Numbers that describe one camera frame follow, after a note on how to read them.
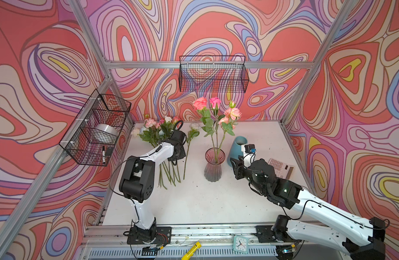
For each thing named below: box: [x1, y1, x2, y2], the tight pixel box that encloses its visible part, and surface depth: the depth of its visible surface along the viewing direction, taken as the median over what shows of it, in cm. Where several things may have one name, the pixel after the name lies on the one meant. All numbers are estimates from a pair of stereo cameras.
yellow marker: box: [181, 241, 202, 260], surface depth 70 cm
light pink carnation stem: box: [215, 100, 243, 164], surface depth 69 cm
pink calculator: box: [267, 158, 295, 180], surface depth 95 cm
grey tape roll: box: [94, 123, 119, 138], surface depth 73 cm
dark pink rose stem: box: [209, 96, 222, 164], surface depth 73 cm
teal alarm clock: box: [232, 235, 249, 255], surface depth 71 cm
